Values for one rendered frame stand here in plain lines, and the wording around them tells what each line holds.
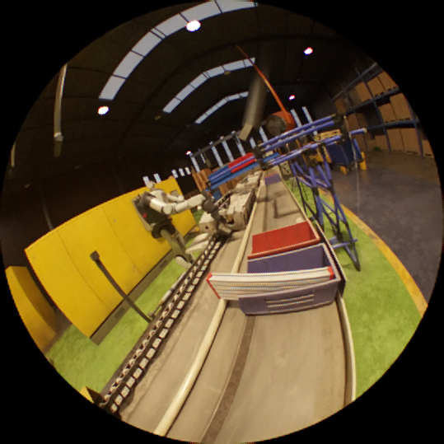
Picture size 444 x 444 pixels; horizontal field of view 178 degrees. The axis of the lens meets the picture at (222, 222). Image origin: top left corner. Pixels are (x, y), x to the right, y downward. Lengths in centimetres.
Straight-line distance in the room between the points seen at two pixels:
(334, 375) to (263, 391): 20
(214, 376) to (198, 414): 16
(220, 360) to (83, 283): 242
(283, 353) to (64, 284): 265
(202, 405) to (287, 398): 24
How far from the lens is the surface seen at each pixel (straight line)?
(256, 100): 876
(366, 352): 135
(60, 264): 267
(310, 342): 51
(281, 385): 49
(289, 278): 45
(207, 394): 55
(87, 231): 276
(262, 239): 78
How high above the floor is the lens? 124
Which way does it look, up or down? 17 degrees down
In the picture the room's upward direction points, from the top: 25 degrees counter-clockwise
